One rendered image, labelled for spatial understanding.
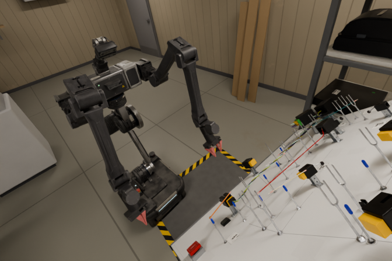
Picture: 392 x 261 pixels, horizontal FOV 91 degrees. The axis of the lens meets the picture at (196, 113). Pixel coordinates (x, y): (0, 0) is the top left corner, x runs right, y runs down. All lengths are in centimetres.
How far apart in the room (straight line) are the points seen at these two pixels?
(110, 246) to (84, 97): 179
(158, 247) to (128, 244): 30
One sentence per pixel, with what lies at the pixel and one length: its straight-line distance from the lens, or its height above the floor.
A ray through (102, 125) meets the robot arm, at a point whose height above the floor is 155.
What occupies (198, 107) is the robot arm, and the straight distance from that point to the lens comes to 105.
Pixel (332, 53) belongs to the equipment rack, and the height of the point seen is 146.
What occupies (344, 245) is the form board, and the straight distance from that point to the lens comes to 61.
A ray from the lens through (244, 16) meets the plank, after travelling 330.
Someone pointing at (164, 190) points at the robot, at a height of 24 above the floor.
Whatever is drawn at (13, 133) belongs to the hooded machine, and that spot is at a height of 72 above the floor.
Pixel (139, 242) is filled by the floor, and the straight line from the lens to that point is 223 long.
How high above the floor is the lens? 196
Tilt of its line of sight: 37 degrees down
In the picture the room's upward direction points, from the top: 9 degrees counter-clockwise
